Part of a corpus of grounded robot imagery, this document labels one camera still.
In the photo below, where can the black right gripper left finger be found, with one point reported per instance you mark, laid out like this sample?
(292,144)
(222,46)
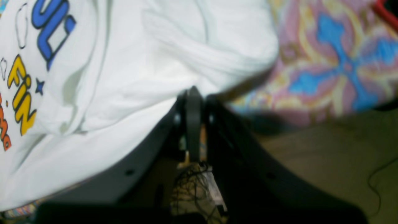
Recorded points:
(135,190)

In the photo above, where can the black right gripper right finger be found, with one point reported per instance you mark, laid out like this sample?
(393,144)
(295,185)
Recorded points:
(256,188)

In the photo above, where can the white printed T-shirt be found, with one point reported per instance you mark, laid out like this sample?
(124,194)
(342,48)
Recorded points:
(83,82)

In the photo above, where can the patterned tablecloth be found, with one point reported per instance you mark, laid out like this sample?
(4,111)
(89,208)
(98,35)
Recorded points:
(335,57)

